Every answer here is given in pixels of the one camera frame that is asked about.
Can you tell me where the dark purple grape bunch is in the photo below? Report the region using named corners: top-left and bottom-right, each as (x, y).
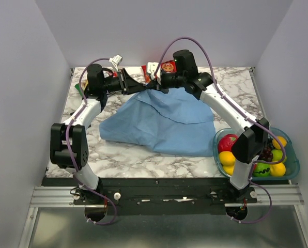
top-left (259, 145), bottom-right (273, 162)

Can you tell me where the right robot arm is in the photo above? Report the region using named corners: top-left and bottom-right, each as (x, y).
top-left (146, 50), bottom-right (269, 203)

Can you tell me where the yellow lemon front right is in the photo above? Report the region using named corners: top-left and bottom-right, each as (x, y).
top-left (270, 160), bottom-right (286, 177)

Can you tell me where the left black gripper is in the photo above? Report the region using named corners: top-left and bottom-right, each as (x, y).
top-left (100, 67), bottom-right (145, 95)

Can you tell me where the green chips bag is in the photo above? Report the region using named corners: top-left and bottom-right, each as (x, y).
top-left (74, 80), bottom-right (88, 96)

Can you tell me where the yellow lemon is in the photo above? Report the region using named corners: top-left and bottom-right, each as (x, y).
top-left (219, 151), bottom-right (236, 167)
top-left (222, 165), bottom-right (234, 176)
top-left (271, 136), bottom-right (287, 150)
top-left (270, 160), bottom-right (286, 177)

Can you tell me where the green lime upper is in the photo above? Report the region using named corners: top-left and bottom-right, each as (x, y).
top-left (271, 149), bottom-right (283, 162)

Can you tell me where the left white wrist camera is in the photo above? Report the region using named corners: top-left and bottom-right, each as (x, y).
top-left (109, 54), bottom-right (122, 73)

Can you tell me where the yellow lemon upper left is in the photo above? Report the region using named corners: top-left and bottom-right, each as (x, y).
top-left (219, 151), bottom-right (236, 167)

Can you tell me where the yellow lemon lower left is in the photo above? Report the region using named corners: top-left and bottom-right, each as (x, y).
top-left (222, 165), bottom-right (234, 176)

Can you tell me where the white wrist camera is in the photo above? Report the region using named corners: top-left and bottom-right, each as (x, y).
top-left (146, 62), bottom-right (161, 81)
top-left (109, 54), bottom-right (122, 73)

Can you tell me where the green lime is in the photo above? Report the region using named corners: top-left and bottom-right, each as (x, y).
top-left (271, 149), bottom-right (283, 162)
top-left (253, 163), bottom-right (270, 177)

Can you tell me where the red candy bag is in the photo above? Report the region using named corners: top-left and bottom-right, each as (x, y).
top-left (142, 60), bottom-right (176, 84)

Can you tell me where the green lime lower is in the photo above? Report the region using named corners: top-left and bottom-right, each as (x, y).
top-left (253, 163), bottom-right (270, 177)

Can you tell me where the aluminium rail frame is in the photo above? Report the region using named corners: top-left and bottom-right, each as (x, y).
top-left (19, 183), bottom-right (308, 247)

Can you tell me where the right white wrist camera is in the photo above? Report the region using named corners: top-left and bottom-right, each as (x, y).
top-left (146, 62), bottom-right (161, 81)

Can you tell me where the teal plastic fruit container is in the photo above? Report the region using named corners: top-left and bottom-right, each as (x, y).
top-left (213, 127), bottom-right (300, 181)

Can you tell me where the red dragon fruit toy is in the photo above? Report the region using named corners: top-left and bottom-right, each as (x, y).
top-left (218, 134), bottom-right (238, 153)

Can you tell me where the yellow lemon back right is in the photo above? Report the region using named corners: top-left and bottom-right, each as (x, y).
top-left (271, 136), bottom-right (287, 150)

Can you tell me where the light blue shirt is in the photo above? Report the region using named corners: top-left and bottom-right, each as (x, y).
top-left (99, 88), bottom-right (216, 157)

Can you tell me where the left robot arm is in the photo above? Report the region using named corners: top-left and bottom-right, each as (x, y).
top-left (50, 63), bottom-right (146, 204)

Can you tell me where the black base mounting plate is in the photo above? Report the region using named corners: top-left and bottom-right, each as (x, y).
top-left (41, 178), bottom-right (288, 221)

